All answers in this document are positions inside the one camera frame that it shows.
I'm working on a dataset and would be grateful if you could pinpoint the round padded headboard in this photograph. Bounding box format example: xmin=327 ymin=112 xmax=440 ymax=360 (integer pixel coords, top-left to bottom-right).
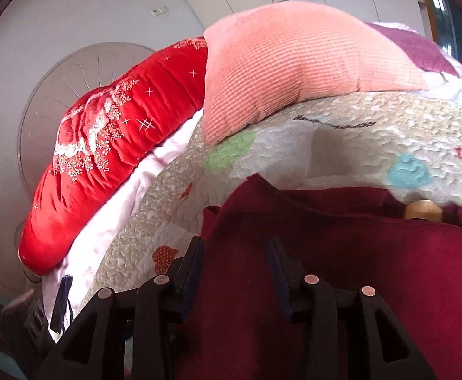
xmin=18 ymin=43 xmax=156 ymax=200

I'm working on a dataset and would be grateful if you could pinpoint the pale pink sheet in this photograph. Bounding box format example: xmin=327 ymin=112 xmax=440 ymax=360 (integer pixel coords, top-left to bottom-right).
xmin=42 ymin=107 xmax=205 ymax=343

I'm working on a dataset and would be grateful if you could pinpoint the wooden door frame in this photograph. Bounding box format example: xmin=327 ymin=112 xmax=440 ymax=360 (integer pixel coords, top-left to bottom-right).
xmin=416 ymin=0 xmax=462 ymax=72

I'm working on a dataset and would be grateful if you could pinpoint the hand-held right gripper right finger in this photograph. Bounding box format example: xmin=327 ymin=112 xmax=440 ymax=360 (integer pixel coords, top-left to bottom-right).
xmin=266 ymin=237 xmax=438 ymax=380

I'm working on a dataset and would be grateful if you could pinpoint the yellow round object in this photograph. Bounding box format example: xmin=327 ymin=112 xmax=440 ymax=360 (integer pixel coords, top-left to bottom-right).
xmin=404 ymin=200 xmax=444 ymax=221

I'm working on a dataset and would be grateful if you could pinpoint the red floral quilt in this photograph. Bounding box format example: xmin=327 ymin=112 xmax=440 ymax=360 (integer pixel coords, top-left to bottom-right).
xmin=18 ymin=36 xmax=210 ymax=276

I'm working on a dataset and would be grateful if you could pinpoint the pink ribbed pillow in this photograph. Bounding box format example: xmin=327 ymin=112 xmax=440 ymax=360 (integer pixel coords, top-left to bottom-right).
xmin=202 ymin=1 xmax=430 ymax=146

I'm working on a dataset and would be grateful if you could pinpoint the patchwork dotted bed quilt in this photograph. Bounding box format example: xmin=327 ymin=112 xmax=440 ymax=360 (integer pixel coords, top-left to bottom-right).
xmin=76 ymin=87 xmax=462 ymax=317

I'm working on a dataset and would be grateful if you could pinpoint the black phone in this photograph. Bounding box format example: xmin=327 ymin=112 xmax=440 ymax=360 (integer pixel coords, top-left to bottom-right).
xmin=49 ymin=275 xmax=74 ymax=335

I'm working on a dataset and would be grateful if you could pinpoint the purple blanket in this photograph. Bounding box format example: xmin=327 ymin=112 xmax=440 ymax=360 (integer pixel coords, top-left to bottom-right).
xmin=368 ymin=22 xmax=459 ymax=78

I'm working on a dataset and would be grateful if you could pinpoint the maroon garment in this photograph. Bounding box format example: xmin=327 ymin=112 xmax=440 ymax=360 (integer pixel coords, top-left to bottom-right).
xmin=173 ymin=173 xmax=462 ymax=380

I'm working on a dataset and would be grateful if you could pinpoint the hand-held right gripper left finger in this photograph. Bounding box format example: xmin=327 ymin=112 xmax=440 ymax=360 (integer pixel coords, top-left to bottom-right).
xmin=37 ymin=236 xmax=206 ymax=380

